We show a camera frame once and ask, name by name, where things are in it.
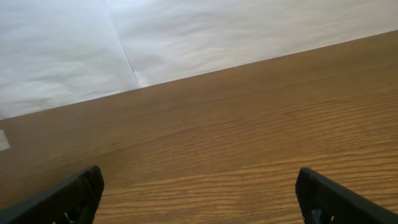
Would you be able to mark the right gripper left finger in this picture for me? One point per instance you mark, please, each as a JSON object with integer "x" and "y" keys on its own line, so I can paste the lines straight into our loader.
{"x": 68, "y": 199}

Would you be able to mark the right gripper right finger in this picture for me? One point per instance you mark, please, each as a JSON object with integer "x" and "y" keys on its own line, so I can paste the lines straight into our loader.
{"x": 329, "y": 199}

